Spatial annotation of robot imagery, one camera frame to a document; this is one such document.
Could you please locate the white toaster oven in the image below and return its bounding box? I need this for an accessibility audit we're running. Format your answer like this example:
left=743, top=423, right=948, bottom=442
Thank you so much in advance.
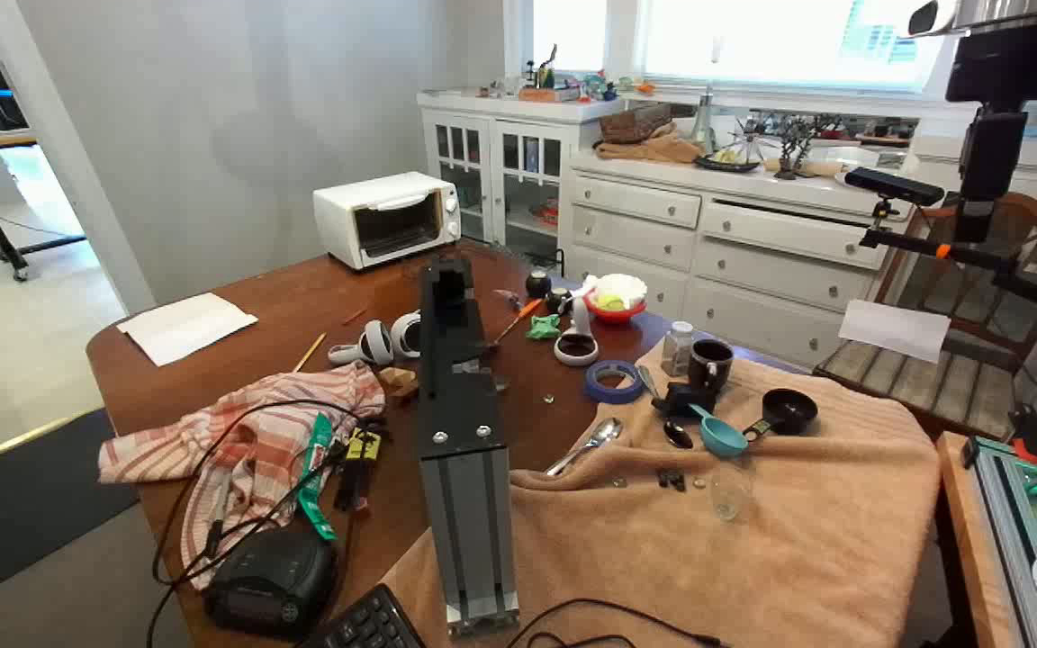
left=309, top=168, right=466, bottom=273

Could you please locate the thin black cable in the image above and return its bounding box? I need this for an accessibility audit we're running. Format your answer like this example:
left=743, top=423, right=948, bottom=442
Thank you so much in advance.
left=139, top=394, right=367, bottom=648
left=503, top=594, right=729, bottom=648

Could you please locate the small brown lump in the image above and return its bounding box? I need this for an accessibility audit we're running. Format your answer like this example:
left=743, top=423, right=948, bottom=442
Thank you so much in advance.
left=373, top=364, right=423, bottom=403

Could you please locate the wooden pencil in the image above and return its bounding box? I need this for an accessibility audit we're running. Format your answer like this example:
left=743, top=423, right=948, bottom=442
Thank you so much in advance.
left=293, top=333, right=333, bottom=375

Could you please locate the blue measuring cup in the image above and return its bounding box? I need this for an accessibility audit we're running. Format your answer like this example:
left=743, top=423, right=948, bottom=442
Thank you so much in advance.
left=683, top=400, right=753, bottom=465

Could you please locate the aluminium extrusion stand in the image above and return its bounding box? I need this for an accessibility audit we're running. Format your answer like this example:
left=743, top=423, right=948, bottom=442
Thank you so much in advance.
left=412, top=252, right=527, bottom=642

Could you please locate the dark figurine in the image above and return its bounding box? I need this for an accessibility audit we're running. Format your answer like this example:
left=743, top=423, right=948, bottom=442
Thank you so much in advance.
left=776, top=114, right=819, bottom=184

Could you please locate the tan terry towel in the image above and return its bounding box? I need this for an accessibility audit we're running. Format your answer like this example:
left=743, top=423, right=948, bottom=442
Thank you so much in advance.
left=383, top=340, right=945, bottom=648

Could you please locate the metal spoon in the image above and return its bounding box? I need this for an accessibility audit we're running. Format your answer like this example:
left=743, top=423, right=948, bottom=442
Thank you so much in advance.
left=539, top=414, right=628, bottom=484

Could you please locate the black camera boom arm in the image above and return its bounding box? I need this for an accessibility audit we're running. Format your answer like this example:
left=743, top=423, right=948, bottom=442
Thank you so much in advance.
left=856, top=196, right=1037, bottom=325

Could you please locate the black box device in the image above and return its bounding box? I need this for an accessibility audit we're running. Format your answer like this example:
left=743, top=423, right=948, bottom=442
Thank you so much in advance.
left=423, top=255, right=484, bottom=321

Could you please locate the white glass door cabinet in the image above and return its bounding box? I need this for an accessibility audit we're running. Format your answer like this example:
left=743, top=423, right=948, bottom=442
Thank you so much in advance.
left=418, top=87, right=601, bottom=273

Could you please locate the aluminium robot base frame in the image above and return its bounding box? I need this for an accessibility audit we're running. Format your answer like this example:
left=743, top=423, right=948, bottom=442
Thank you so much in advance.
left=966, top=432, right=1037, bottom=648

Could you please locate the small black measuring cup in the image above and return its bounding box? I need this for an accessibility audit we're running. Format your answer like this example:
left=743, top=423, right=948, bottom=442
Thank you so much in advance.
left=647, top=381, right=714, bottom=453

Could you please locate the wooden platform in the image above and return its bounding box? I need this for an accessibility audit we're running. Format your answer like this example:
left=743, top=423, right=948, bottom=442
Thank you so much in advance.
left=932, top=429, right=1025, bottom=648

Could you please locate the large black measuring cup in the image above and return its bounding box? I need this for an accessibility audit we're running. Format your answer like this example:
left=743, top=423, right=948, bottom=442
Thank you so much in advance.
left=737, top=387, right=820, bottom=447

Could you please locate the red bowl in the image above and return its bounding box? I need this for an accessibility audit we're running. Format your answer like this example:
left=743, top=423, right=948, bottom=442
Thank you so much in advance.
left=581, top=270, right=651, bottom=333

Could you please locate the black stereo camera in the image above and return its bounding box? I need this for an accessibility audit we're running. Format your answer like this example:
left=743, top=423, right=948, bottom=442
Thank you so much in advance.
left=844, top=163, right=948, bottom=208

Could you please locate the red striped cloth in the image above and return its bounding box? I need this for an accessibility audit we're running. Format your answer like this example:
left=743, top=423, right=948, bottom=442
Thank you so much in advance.
left=95, top=361, right=388, bottom=594

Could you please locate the white framed window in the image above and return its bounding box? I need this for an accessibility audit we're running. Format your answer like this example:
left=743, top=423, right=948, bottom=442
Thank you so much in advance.
left=503, top=0, right=966, bottom=101

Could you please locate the black keyboard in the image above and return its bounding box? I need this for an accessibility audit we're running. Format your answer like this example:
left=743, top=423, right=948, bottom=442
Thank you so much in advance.
left=299, top=585, right=427, bottom=648

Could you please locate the orange handled screwdriver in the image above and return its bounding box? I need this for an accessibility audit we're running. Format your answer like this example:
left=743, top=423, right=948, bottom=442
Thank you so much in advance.
left=487, top=297, right=549, bottom=352

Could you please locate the brown woven basket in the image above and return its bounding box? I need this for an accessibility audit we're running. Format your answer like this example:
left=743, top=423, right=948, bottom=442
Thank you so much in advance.
left=598, top=101, right=678, bottom=147

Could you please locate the white paper sheet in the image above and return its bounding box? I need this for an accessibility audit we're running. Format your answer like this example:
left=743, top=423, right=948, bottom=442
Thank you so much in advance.
left=836, top=297, right=956, bottom=367
left=117, top=289, right=264, bottom=370

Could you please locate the blue tape roll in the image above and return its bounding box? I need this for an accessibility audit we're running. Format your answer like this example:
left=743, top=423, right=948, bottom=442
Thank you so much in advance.
left=581, top=358, right=651, bottom=406

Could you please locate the dark floor mat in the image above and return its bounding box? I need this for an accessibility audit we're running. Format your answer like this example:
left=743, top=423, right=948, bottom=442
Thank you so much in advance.
left=0, top=406, right=144, bottom=619

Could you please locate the wooden board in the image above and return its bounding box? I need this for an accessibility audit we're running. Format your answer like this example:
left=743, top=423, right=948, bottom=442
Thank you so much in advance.
left=591, top=125, right=706, bottom=168

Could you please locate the white rimmed dark tape roll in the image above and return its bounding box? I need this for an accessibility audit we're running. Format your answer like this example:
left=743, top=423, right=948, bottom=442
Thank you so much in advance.
left=550, top=329, right=605, bottom=370

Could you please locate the yellow black tool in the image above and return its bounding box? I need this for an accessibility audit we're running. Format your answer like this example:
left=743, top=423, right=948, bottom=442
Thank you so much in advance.
left=336, top=425, right=388, bottom=514

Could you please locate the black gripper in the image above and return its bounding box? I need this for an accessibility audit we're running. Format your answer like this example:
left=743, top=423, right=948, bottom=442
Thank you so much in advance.
left=956, top=105, right=1034, bottom=244

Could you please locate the green strap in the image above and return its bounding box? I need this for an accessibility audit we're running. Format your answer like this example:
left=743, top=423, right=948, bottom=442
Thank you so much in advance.
left=295, top=412, right=342, bottom=546

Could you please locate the wooden slatted chair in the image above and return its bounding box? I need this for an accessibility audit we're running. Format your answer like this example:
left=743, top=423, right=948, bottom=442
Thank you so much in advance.
left=814, top=190, right=1037, bottom=442

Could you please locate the clear drinking glass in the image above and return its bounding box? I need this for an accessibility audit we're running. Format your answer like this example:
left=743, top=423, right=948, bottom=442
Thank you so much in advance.
left=711, top=461, right=759, bottom=526

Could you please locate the clear glass bottle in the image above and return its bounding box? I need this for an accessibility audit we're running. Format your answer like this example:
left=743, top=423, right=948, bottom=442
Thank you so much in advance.
left=689, top=82, right=719, bottom=159

